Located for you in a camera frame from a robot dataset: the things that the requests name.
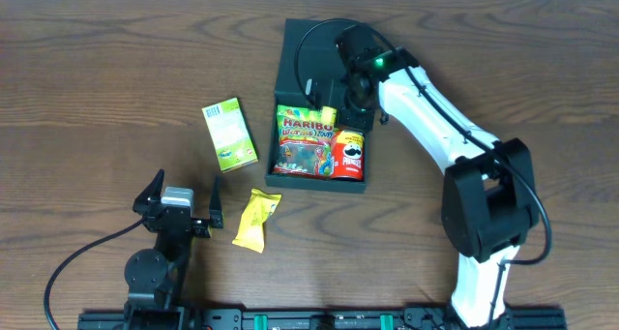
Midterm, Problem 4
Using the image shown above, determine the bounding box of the green snack carton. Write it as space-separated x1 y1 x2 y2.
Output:
202 98 258 172

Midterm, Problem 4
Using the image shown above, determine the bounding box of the yellow candy wrapper pack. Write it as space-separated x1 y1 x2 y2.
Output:
232 188 282 254

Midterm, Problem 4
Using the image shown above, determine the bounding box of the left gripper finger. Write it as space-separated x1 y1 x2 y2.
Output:
133 169 164 214
208 177 224 228

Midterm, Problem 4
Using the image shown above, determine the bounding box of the black open gift box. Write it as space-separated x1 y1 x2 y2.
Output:
265 18 371 194

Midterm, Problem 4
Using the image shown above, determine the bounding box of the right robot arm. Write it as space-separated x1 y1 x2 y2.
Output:
334 19 548 329

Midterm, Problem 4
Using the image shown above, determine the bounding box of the Haribo worms gummy bag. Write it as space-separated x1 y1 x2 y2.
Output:
273 105 338 179

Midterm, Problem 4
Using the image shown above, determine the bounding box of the red Pringles can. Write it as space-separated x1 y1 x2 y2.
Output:
331 130 365 181

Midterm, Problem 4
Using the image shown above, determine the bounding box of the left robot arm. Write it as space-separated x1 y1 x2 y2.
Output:
120 169 223 330

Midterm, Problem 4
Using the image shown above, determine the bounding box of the yellow Mentos bottle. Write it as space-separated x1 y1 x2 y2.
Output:
320 105 338 127

